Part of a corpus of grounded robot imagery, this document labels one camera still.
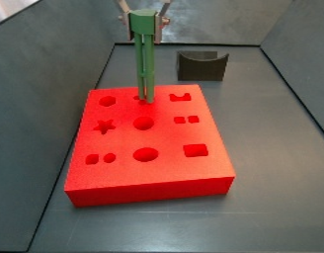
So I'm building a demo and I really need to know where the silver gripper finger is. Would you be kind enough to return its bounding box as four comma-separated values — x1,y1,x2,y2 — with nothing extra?
115,0,134,41
155,0,171,43

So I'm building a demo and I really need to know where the red foam shape board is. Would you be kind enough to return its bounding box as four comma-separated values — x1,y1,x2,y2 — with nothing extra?
64,84,237,207

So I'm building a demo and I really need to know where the black curved holder stand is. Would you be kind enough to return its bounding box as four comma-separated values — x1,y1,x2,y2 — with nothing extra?
177,50,230,81

